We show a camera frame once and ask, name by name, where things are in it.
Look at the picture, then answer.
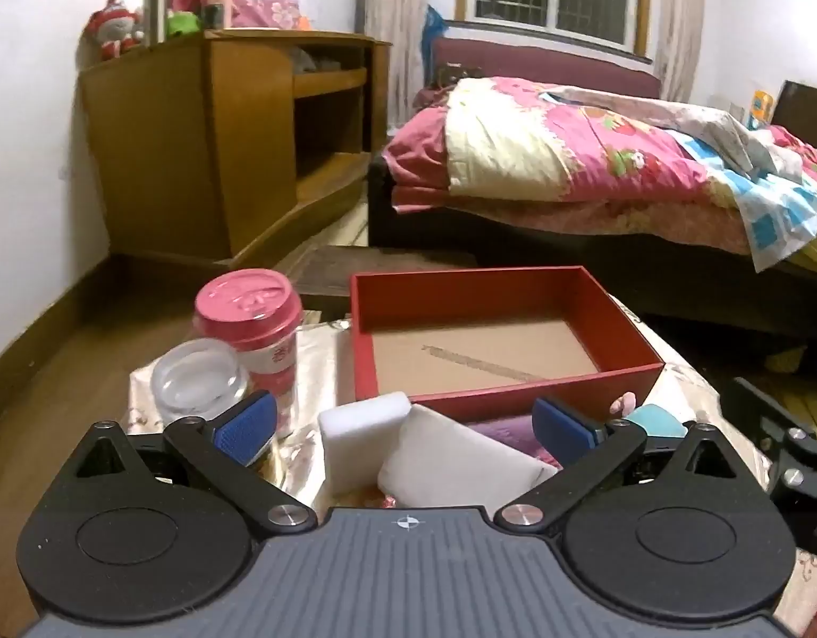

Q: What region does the white sponge block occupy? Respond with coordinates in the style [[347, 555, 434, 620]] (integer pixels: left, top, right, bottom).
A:
[[317, 392, 411, 496]]

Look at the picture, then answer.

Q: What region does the white foam block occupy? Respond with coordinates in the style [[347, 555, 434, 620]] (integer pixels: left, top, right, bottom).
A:
[[378, 405, 558, 516]]

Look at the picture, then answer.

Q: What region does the teal pig plush toy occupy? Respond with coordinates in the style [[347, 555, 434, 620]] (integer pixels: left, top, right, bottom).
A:
[[610, 392, 688, 438]]

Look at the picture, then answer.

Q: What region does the clear glass jar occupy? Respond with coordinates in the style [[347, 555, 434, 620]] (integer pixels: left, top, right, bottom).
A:
[[150, 339, 250, 426]]

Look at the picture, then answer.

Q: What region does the floral satin tablecloth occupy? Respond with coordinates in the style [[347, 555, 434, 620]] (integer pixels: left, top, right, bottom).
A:
[[118, 293, 817, 638]]

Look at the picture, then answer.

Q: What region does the pink lidded drink cup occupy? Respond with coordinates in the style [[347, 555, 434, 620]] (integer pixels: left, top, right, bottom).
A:
[[193, 268, 303, 438]]

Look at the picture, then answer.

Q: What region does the red cardboard box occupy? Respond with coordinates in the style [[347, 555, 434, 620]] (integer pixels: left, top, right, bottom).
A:
[[351, 266, 663, 422]]

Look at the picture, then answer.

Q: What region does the brown floor mat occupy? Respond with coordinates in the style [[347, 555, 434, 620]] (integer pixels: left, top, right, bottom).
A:
[[287, 245, 476, 323]]

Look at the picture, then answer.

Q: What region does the pink floral quilt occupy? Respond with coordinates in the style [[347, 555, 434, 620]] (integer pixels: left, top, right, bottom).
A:
[[382, 77, 817, 272]]

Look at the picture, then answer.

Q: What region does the wooden cabinet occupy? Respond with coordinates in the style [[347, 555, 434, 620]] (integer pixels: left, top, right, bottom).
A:
[[78, 29, 390, 271]]

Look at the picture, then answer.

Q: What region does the orange blue box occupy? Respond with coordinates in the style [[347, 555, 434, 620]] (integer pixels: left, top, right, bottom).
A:
[[747, 89, 774, 130]]

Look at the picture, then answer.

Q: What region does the green plush toy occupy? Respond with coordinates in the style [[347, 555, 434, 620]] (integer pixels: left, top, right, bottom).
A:
[[166, 12, 202, 39]]

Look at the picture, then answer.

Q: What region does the red santa plush doll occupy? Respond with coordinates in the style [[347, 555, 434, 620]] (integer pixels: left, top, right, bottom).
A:
[[84, 0, 143, 61]]

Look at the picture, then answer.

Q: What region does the blue bag by bed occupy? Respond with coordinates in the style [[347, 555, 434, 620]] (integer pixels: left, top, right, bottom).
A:
[[420, 4, 447, 75]]

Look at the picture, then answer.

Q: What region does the beige right curtain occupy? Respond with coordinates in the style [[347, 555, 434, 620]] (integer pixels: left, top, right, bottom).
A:
[[655, 0, 705, 102]]

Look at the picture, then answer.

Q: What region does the beige curtain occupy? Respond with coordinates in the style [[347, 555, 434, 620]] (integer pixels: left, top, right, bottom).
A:
[[362, 0, 428, 130], [655, 0, 705, 102]]

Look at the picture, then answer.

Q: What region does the steel thermos bottle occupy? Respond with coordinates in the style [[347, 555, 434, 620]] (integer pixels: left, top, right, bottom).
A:
[[143, 0, 167, 46]]

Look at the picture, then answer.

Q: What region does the beige left curtain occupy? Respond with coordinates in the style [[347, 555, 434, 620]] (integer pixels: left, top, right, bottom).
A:
[[362, 0, 428, 130]]

